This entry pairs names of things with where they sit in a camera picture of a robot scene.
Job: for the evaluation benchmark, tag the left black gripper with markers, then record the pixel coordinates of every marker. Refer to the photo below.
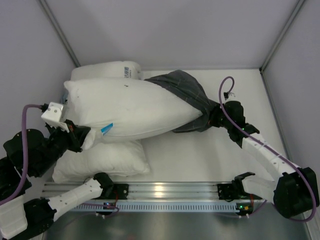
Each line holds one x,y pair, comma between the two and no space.
75,136

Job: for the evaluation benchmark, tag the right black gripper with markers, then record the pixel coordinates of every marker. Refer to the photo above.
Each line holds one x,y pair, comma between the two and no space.
219,116

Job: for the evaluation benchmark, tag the dark grey checked pillowcase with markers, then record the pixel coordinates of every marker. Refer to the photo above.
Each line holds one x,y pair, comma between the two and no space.
187,88

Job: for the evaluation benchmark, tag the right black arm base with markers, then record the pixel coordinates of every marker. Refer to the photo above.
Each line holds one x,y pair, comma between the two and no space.
230,192

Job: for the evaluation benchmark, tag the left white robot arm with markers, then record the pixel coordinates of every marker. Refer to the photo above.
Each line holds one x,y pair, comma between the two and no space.
23,220

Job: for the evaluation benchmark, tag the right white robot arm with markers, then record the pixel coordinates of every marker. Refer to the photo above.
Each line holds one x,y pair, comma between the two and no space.
292,190

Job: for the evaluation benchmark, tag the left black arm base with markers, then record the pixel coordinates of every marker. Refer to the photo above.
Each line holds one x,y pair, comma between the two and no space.
118,191

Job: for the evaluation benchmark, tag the white bare pillow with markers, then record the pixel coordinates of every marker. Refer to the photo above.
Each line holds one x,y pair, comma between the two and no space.
116,159

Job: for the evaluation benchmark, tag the light blue crumpled cloth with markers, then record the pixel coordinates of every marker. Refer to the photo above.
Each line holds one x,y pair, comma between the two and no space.
64,98

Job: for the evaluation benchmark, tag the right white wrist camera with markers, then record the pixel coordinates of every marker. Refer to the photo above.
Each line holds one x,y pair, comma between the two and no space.
229,96

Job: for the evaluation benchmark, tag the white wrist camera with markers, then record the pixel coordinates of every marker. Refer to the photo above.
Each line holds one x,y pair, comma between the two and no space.
55,115
229,96

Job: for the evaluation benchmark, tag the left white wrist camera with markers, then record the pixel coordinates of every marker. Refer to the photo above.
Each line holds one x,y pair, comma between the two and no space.
55,115

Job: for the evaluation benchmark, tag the grey slotted cable duct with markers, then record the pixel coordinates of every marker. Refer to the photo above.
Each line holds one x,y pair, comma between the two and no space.
159,207

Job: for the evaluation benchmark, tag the aluminium rail beam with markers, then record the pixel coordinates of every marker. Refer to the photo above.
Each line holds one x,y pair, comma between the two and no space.
176,191

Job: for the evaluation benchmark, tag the left aluminium frame post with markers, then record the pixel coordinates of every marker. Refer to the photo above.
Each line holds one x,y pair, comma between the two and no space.
49,14

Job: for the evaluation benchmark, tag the aluminium frame post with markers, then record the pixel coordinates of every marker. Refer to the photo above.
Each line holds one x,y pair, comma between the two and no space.
282,34
49,14

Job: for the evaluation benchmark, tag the right aluminium frame post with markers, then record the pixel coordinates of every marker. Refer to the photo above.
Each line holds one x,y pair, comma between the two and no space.
282,34

